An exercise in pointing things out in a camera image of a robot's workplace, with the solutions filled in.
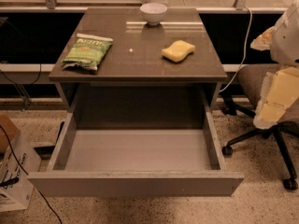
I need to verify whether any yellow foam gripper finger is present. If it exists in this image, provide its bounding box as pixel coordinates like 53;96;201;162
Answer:
250;27;274;51
253;67;299;129

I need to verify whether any green jalapeno chip bag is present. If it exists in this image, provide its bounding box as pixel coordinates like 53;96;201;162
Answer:
61;34;113;71

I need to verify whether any open grey top drawer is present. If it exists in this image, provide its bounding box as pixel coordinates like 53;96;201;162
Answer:
27;87;245;198

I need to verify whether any grey cabinet with glossy top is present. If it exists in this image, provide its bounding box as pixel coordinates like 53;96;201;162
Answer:
50;8;226;130

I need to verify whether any black office chair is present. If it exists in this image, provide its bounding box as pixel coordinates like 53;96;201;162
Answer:
222;63;299;190

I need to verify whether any yellow sponge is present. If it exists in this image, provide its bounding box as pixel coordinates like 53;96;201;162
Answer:
162;40;195;63

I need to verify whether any white ceramic bowl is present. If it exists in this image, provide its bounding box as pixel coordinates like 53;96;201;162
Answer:
140;3;167;25

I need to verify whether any white cardboard box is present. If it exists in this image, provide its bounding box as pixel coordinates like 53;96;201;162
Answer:
0;114;41;212

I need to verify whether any white hanging cable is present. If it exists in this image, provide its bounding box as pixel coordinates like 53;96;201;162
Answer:
218;6;254;94

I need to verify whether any black floor cable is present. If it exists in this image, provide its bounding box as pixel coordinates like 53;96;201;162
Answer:
0;124;64;224

